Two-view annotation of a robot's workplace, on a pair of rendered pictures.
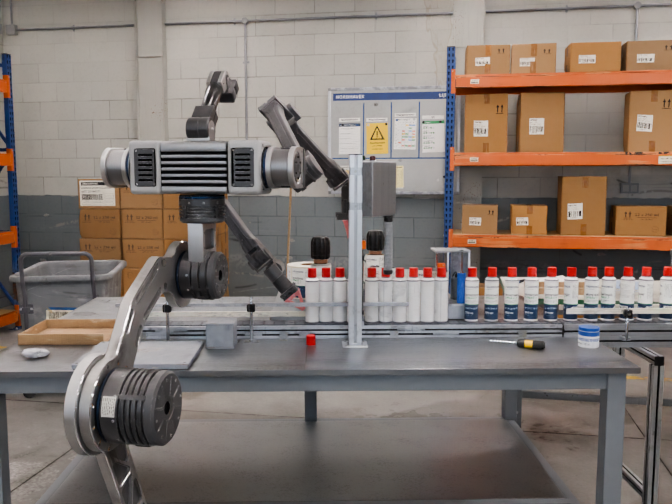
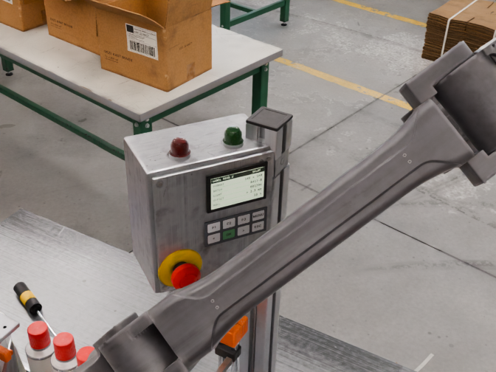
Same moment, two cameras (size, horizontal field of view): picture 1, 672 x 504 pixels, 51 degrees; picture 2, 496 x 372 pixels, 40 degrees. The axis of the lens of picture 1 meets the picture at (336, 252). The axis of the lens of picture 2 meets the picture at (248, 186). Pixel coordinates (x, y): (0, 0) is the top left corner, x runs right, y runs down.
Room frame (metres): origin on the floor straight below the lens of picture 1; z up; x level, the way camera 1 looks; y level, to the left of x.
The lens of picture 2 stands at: (3.11, 0.29, 1.91)
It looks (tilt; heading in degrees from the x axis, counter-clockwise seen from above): 34 degrees down; 210
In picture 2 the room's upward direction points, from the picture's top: 2 degrees clockwise
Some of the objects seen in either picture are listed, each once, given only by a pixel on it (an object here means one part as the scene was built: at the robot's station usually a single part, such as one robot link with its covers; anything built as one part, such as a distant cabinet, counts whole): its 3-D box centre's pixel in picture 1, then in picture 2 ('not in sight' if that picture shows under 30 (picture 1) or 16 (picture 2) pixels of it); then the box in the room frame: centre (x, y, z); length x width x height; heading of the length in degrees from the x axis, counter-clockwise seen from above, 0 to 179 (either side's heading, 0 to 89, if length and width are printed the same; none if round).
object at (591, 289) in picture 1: (591, 294); not in sight; (2.61, -0.96, 0.98); 0.05 x 0.05 x 0.20
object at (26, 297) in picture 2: (515, 342); (37, 311); (2.41, -0.63, 0.84); 0.20 x 0.03 x 0.03; 69
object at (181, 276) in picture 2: not in sight; (184, 274); (2.58, -0.10, 1.33); 0.04 x 0.03 x 0.04; 146
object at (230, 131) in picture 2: not in sight; (232, 135); (2.49, -0.09, 1.49); 0.03 x 0.03 x 0.02
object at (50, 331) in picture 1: (73, 331); not in sight; (2.56, 0.98, 0.85); 0.30 x 0.26 x 0.04; 91
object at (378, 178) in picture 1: (372, 188); (201, 203); (2.50, -0.13, 1.38); 0.17 x 0.10 x 0.19; 146
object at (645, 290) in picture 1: (645, 293); not in sight; (2.61, -1.17, 0.98); 0.05 x 0.05 x 0.20
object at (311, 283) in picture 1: (312, 295); not in sight; (2.58, 0.09, 0.98); 0.05 x 0.05 x 0.20
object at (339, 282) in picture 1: (339, 294); not in sight; (2.59, -0.01, 0.98); 0.05 x 0.05 x 0.20
